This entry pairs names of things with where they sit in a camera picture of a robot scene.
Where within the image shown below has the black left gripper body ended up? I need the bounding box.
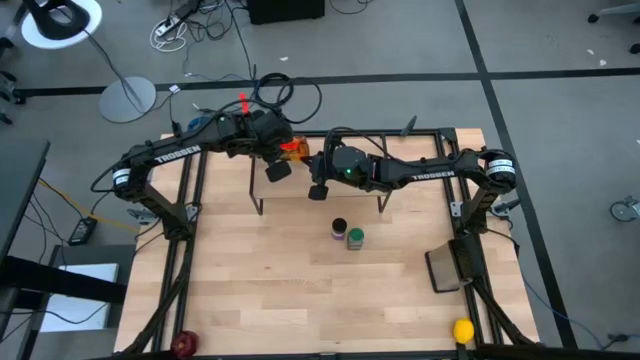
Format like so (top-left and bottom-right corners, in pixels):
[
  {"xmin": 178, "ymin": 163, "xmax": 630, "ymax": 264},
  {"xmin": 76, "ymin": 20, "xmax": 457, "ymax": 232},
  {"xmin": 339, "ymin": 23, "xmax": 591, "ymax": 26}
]
[{"xmin": 249, "ymin": 110, "xmax": 295, "ymax": 162}]

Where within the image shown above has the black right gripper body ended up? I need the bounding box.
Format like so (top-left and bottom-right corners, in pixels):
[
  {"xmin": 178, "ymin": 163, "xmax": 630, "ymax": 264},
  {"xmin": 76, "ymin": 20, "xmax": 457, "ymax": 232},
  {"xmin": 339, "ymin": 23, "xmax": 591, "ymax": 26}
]
[{"xmin": 309, "ymin": 148, "xmax": 337, "ymax": 187}]

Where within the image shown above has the purple-label spice jar black lid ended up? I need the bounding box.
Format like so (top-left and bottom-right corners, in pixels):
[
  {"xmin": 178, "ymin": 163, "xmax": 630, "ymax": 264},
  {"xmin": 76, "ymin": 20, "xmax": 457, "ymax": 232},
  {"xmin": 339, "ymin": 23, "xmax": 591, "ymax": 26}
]
[{"xmin": 330, "ymin": 217, "xmax": 349, "ymax": 242}]

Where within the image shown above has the green oregano jar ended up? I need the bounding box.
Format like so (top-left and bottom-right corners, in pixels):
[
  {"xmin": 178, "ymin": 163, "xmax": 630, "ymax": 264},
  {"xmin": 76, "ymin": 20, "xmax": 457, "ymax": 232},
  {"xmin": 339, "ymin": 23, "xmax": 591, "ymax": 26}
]
[{"xmin": 346, "ymin": 227, "xmax": 366, "ymax": 252}]

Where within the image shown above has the wooden shelf with black legs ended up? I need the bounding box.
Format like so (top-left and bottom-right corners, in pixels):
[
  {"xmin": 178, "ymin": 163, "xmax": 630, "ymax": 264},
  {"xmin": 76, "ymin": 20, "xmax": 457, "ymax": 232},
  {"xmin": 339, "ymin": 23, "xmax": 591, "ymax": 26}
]
[{"xmin": 248, "ymin": 144, "xmax": 395, "ymax": 217}]

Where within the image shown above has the large black box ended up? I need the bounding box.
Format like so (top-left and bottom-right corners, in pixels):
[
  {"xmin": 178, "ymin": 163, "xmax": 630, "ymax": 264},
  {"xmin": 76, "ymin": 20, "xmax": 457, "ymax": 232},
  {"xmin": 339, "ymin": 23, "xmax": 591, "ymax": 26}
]
[{"xmin": 247, "ymin": 0, "xmax": 326, "ymax": 26}]

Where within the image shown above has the white power strip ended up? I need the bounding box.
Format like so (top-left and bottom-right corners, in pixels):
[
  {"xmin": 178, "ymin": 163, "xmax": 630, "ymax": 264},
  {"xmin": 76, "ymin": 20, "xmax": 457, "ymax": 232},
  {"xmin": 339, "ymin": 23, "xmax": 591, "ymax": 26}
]
[{"xmin": 154, "ymin": 14, "xmax": 181, "ymax": 37}]

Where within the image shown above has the gray disc stand base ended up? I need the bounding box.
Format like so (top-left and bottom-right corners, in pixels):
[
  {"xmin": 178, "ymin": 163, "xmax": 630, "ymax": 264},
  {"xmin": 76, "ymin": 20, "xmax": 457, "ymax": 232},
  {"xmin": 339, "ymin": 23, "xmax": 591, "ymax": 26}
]
[{"xmin": 98, "ymin": 75, "xmax": 158, "ymax": 124}]

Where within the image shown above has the black box with mesh face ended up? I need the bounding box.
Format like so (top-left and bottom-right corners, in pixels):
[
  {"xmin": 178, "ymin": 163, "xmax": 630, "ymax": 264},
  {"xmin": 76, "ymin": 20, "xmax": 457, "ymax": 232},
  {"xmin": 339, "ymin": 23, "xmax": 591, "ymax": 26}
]
[{"xmin": 424, "ymin": 234, "xmax": 484, "ymax": 294}]

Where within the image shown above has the black power adapter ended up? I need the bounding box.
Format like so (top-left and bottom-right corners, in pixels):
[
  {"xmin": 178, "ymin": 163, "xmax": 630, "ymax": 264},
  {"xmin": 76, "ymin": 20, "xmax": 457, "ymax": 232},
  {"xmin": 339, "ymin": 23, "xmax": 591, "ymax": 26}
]
[{"xmin": 68, "ymin": 215, "xmax": 99, "ymax": 246}]

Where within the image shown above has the white round floor lamp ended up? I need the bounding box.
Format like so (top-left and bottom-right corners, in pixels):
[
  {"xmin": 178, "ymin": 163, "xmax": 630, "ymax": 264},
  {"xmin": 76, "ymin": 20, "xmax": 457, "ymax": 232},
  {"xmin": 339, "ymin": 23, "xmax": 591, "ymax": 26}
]
[{"xmin": 20, "ymin": 0, "xmax": 104, "ymax": 50}]

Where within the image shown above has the yellow lemon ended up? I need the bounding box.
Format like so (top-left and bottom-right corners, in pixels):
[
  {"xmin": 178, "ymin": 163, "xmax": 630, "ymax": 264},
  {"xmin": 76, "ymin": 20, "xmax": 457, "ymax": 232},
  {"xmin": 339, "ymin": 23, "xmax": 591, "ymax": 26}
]
[{"xmin": 452, "ymin": 317, "xmax": 476, "ymax": 345}]

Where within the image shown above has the red apple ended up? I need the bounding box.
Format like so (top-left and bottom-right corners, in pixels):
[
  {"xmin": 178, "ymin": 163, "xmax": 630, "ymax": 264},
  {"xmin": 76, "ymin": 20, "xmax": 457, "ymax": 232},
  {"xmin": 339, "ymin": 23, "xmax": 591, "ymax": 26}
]
[{"xmin": 170, "ymin": 329, "xmax": 200, "ymax": 359}]

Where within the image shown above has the white panel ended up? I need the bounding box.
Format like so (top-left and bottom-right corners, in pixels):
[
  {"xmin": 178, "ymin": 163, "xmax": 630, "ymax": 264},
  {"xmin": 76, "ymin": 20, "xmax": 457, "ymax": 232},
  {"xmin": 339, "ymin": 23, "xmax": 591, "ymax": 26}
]
[{"xmin": 39, "ymin": 262, "xmax": 120, "ymax": 334}]

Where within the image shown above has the black desk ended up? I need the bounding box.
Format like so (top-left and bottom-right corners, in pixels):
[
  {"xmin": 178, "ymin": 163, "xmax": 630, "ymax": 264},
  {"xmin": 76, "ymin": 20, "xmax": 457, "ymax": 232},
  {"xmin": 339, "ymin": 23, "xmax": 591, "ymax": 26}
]
[{"xmin": 0, "ymin": 137, "xmax": 129, "ymax": 321}]

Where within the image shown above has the black stand with casters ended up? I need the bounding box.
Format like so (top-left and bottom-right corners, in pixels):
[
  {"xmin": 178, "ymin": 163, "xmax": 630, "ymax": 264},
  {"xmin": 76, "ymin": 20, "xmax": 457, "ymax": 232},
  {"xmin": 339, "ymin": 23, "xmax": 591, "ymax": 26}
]
[{"xmin": 0, "ymin": 37, "xmax": 27, "ymax": 126}]

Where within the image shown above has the gray caster wheel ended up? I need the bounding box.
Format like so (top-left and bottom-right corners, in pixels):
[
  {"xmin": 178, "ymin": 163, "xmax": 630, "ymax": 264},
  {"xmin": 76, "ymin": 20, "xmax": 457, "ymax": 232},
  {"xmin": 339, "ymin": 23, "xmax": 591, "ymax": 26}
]
[{"xmin": 609, "ymin": 196, "xmax": 640, "ymax": 224}]

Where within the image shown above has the office chair base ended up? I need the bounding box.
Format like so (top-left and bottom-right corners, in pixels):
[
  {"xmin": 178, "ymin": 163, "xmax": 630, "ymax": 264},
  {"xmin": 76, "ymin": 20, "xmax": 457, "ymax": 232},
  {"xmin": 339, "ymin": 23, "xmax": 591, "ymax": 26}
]
[{"xmin": 587, "ymin": 0, "xmax": 640, "ymax": 55}]

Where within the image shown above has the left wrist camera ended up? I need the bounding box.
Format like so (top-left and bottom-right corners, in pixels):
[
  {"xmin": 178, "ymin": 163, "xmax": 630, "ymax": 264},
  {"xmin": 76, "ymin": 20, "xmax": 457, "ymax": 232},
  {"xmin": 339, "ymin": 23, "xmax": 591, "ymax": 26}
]
[{"xmin": 264, "ymin": 160, "xmax": 293, "ymax": 184}]

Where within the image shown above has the coiled black cable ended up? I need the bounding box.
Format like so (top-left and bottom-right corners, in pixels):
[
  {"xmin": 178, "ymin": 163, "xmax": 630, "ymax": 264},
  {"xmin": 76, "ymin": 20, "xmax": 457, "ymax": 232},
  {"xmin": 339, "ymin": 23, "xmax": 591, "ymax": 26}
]
[{"xmin": 253, "ymin": 72, "xmax": 295, "ymax": 110}]

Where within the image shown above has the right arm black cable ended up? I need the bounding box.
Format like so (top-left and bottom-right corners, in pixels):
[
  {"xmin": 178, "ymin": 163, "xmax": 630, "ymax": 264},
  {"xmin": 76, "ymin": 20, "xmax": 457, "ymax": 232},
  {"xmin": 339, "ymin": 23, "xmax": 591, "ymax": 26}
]
[{"xmin": 323, "ymin": 126, "xmax": 389, "ymax": 161}]

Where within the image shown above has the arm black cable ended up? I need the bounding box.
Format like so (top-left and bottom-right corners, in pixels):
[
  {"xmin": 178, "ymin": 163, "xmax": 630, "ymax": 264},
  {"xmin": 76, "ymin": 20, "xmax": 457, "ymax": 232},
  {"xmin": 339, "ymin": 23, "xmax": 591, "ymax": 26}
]
[
  {"xmin": 252, "ymin": 74, "xmax": 324, "ymax": 126},
  {"xmin": 323, "ymin": 126, "xmax": 389, "ymax": 161}
]

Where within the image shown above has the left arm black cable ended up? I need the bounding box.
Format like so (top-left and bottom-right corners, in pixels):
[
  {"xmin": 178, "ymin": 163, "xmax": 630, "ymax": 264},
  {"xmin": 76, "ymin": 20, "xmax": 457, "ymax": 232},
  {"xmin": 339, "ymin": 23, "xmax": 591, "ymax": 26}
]
[{"xmin": 252, "ymin": 74, "xmax": 324, "ymax": 126}]

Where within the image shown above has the white coiled cable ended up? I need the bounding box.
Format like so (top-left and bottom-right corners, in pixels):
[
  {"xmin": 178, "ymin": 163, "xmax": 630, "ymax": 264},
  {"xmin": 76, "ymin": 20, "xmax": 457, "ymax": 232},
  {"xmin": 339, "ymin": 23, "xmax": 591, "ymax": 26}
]
[{"xmin": 149, "ymin": 22, "xmax": 189, "ymax": 54}]

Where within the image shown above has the yellow floor cable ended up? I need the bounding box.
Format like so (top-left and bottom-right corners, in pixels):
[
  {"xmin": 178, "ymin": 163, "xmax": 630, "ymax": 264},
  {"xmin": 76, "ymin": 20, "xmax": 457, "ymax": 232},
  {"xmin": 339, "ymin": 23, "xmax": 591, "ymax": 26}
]
[{"xmin": 38, "ymin": 178, "xmax": 137, "ymax": 232}]

